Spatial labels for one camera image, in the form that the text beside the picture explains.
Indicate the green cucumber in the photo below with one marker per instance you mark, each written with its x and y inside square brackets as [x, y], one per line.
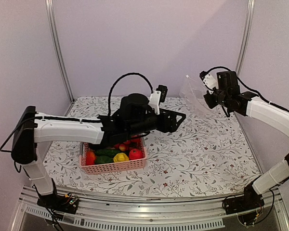
[107, 152]

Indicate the aluminium front rail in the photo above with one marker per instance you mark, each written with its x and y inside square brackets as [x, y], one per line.
[109, 212]

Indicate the aluminium frame post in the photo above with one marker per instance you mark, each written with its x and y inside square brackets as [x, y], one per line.
[246, 35]
[57, 49]

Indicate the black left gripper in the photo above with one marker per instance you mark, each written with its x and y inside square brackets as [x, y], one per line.
[172, 126]

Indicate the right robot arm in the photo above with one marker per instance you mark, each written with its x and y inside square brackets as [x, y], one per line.
[224, 90]

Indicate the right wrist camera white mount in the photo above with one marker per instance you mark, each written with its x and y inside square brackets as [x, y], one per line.
[208, 80]

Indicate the red orange chili pepper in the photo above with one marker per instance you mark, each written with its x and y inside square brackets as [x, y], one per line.
[90, 158]

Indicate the right aluminium frame post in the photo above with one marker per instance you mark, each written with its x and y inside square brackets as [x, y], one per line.
[246, 35]

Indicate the clear zip top bag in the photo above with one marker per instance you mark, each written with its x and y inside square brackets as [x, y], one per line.
[192, 91]

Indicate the yellow pepper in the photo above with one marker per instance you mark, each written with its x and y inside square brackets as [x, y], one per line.
[120, 157]

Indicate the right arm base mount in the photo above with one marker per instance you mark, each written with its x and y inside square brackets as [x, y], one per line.
[249, 200]

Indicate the red cherry tomato bunch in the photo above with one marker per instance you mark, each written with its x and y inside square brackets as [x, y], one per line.
[127, 145]

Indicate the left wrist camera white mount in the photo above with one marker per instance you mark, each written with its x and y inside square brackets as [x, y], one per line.
[158, 96]

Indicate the floral tablecloth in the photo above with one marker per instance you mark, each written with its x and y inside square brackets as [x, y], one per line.
[206, 156]

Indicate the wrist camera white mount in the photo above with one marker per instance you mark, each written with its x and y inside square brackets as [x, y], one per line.
[208, 80]
[158, 96]

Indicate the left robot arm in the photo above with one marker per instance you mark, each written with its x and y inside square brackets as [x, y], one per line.
[136, 115]

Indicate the dark green pepper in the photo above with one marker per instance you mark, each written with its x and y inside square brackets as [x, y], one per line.
[103, 160]

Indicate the pink plastic basket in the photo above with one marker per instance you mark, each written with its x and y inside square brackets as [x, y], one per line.
[111, 167]

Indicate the left aluminium frame post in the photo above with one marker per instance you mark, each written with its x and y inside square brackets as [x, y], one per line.
[57, 49]

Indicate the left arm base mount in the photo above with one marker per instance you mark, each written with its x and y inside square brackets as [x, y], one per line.
[63, 203]

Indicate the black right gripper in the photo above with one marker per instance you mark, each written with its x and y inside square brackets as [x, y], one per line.
[211, 103]

